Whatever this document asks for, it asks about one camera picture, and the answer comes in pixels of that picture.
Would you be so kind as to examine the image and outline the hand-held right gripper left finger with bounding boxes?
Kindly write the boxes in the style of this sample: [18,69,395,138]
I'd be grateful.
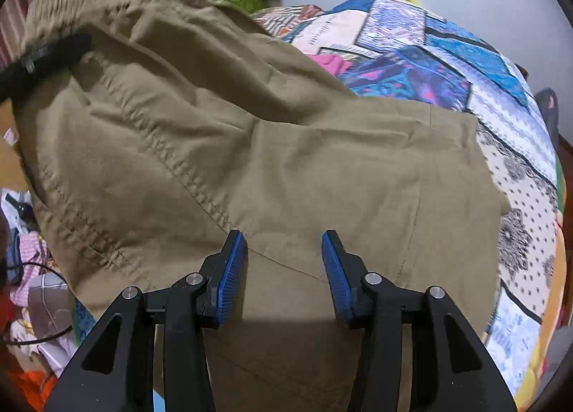
[44,229,248,412]

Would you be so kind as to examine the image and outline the patchwork printed blanket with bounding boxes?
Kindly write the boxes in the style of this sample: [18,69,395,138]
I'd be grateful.
[253,0,565,410]

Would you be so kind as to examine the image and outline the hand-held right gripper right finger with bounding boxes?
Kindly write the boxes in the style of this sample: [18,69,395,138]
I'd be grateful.
[321,229,517,412]

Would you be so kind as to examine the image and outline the pile of colourful clothes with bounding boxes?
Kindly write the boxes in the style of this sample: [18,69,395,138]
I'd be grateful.
[0,188,97,412]

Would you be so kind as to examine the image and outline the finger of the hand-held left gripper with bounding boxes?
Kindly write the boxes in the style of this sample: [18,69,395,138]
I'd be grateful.
[0,33,92,102]

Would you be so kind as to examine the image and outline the khaki pants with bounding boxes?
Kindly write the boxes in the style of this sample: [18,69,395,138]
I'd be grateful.
[18,0,511,412]

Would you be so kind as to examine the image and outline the black cable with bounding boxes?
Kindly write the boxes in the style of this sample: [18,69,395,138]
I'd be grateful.
[0,260,74,345]

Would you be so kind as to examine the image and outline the cardboard box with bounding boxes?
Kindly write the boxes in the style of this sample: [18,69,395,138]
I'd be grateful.
[0,96,30,193]

